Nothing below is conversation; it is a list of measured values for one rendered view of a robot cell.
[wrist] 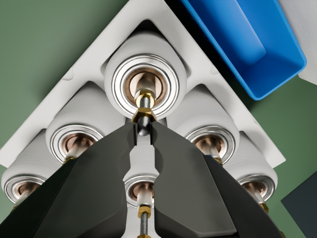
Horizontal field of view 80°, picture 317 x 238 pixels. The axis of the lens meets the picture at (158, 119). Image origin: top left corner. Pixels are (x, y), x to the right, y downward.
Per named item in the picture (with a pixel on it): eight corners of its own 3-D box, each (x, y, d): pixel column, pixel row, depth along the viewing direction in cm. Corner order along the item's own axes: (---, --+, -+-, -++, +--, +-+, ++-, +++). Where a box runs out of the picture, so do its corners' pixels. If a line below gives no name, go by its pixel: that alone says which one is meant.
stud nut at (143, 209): (139, 215, 27) (139, 221, 26) (135, 208, 26) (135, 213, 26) (153, 212, 27) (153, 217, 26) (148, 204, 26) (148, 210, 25)
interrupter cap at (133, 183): (122, 169, 27) (121, 173, 27) (173, 174, 28) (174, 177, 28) (118, 204, 31) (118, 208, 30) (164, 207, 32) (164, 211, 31)
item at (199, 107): (155, 106, 43) (159, 162, 27) (176, 67, 38) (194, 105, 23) (192, 122, 45) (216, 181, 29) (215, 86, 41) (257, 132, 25)
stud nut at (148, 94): (157, 102, 19) (157, 106, 18) (142, 110, 19) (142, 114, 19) (147, 86, 18) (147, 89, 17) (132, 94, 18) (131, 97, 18)
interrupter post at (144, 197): (137, 183, 29) (137, 202, 26) (154, 185, 29) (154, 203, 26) (136, 194, 30) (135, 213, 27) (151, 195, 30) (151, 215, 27)
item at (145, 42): (181, 58, 38) (204, 91, 22) (145, 89, 40) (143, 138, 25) (149, 16, 34) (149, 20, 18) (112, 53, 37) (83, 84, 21)
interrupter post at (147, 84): (160, 88, 22) (162, 99, 19) (145, 100, 22) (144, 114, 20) (146, 72, 21) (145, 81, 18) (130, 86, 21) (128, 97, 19)
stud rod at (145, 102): (152, 94, 20) (153, 133, 14) (143, 98, 20) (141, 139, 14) (147, 86, 20) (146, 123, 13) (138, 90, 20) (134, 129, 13)
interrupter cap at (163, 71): (192, 89, 22) (193, 92, 21) (143, 127, 24) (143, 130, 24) (148, 36, 19) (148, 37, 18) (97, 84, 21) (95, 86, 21)
